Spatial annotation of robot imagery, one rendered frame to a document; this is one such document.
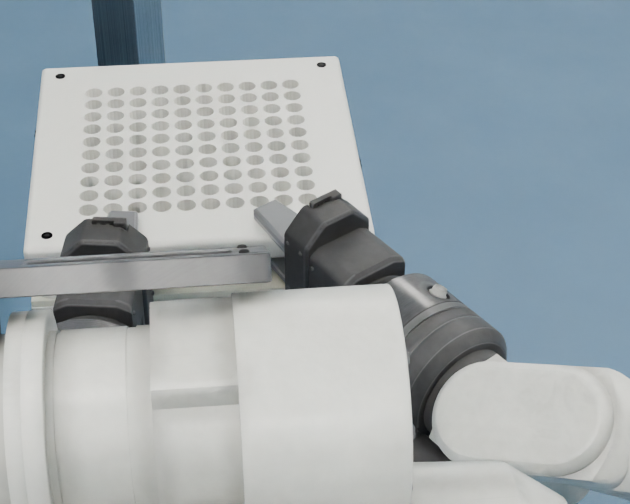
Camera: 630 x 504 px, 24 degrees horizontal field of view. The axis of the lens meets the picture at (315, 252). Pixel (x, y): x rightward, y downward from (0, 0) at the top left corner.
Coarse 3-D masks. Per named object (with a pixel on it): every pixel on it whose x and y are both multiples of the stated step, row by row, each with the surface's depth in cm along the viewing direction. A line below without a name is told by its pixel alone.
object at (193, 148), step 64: (192, 64) 120; (256, 64) 120; (320, 64) 120; (64, 128) 112; (128, 128) 112; (192, 128) 112; (256, 128) 112; (320, 128) 112; (64, 192) 106; (128, 192) 106; (192, 192) 107; (256, 192) 107; (320, 192) 106
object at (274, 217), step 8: (256, 208) 103; (264, 208) 103; (272, 208) 103; (280, 208) 103; (288, 208) 103; (256, 216) 103; (264, 216) 102; (272, 216) 102; (280, 216) 102; (288, 216) 102; (264, 224) 102; (272, 224) 101; (280, 224) 101; (288, 224) 101; (272, 232) 101; (280, 232) 101; (280, 240) 100; (280, 248) 101
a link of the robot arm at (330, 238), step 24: (336, 192) 97; (312, 216) 96; (336, 216) 95; (360, 216) 97; (288, 240) 96; (312, 240) 95; (336, 240) 96; (360, 240) 96; (288, 264) 98; (312, 264) 96; (336, 264) 94; (360, 264) 94; (384, 264) 95; (288, 288) 99; (408, 288) 92; (432, 288) 93; (408, 312) 91; (432, 312) 91
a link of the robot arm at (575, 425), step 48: (480, 384) 85; (528, 384) 83; (576, 384) 82; (624, 384) 82; (480, 432) 84; (528, 432) 82; (576, 432) 81; (624, 432) 80; (576, 480) 81; (624, 480) 81
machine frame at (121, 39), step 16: (96, 0) 168; (112, 0) 167; (128, 0) 166; (144, 0) 168; (160, 0) 171; (96, 16) 169; (112, 16) 168; (128, 16) 167; (144, 16) 169; (160, 16) 172; (96, 32) 171; (112, 32) 170; (128, 32) 169; (144, 32) 170; (160, 32) 173; (96, 48) 172; (112, 48) 171; (128, 48) 170; (144, 48) 171; (160, 48) 174; (112, 64) 173; (128, 64) 171
